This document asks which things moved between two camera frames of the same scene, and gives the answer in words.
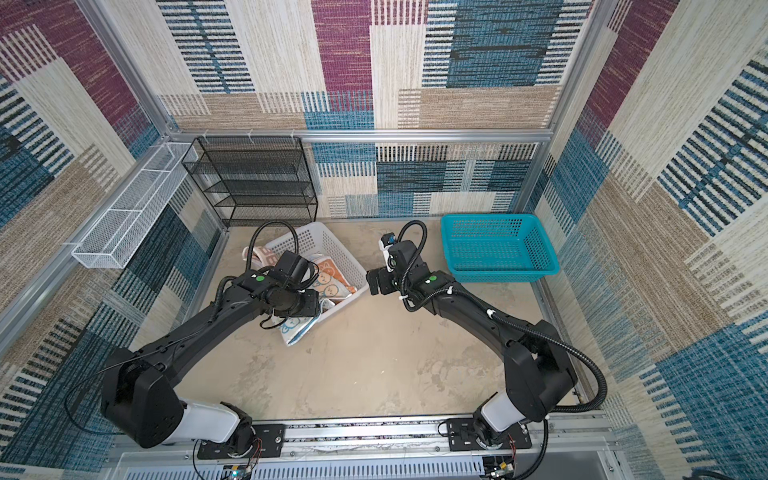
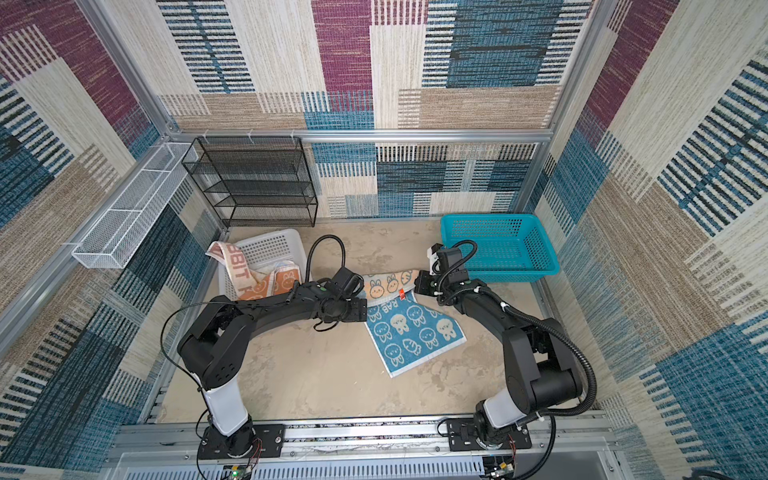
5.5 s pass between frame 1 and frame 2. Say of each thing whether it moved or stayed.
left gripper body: moved
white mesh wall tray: stayed
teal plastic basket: stayed
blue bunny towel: moved
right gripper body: moved
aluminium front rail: stayed
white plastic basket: moved
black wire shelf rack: stayed
